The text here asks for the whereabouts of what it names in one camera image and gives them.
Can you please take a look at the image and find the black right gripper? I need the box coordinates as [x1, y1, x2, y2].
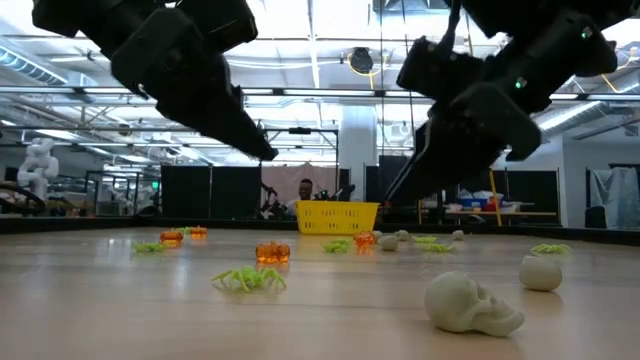
[383, 36, 543, 202]

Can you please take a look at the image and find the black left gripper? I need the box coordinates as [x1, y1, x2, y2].
[111, 0, 280, 162]

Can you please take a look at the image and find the wooden side table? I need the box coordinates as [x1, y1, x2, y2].
[443, 209, 559, 226]

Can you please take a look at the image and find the black partition panel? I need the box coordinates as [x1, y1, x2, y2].
[160, 164, 262, 221]

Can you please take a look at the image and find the beige curtain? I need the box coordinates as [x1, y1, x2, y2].
[260, 162, 342, 220]

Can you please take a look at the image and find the white pillar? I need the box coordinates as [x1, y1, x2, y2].
[339, 104, 380, 204]

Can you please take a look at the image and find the black framed workcell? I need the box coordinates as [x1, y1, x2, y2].
[83, 169, 162, 217]

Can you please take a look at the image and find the person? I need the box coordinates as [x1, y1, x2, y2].
[285, 177, 316, 219]

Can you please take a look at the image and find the yellow plastic basket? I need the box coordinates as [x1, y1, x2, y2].
[295, 200, 381, 236]

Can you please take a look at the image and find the black chair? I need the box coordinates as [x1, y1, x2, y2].
[583, 205, 620, 230]

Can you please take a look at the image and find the grey cloth cover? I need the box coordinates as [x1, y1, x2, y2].
[588, 166, 640, 230]

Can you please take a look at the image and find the white robot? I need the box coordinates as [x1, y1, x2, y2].
[16, 137, 61, 202]

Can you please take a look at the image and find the yellow cable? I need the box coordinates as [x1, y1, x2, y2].
[487, 167, 503, 227]

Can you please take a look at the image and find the black stand frame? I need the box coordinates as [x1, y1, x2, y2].
[256, 125, 341, 221]

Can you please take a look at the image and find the black ceiling cable reel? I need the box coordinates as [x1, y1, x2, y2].
[348, 46, 375, 76]

